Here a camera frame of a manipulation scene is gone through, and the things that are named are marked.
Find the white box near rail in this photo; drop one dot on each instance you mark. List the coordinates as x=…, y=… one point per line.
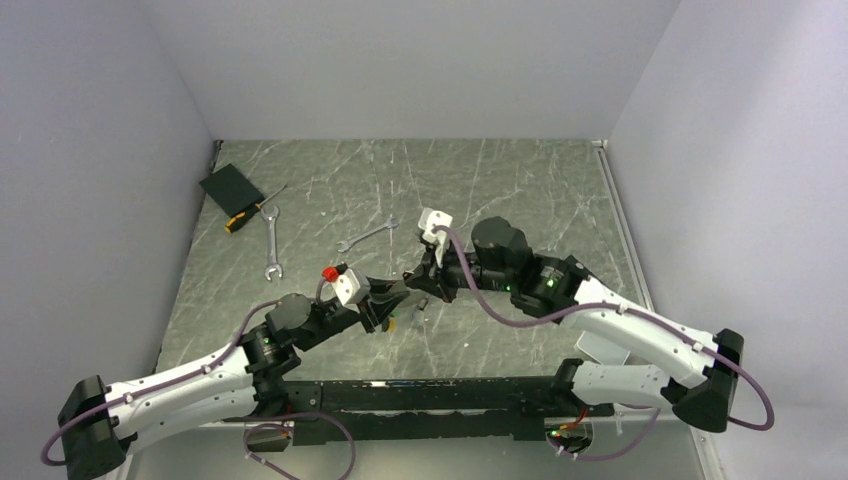
x=601, y=350

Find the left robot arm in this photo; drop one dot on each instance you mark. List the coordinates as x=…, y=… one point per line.
x=100, y=425

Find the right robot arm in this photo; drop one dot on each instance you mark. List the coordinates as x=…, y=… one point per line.
x=691, y=372

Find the left black box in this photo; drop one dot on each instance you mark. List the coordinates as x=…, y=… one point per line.
x=231, y=190

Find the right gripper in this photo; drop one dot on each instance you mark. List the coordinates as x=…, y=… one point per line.
x=433, y=278

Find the left orange black screwdriver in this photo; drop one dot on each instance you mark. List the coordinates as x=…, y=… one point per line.
x=238, y=221

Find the silver wrench near plate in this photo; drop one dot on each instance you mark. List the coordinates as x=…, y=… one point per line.
x=346, y=245

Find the silver wrench left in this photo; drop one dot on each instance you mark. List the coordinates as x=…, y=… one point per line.
x=269, y=214

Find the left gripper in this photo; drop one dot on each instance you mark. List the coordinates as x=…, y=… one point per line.
x=383, y=299

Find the metal key organizer plate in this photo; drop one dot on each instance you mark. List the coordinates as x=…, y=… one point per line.
x=410, y=308

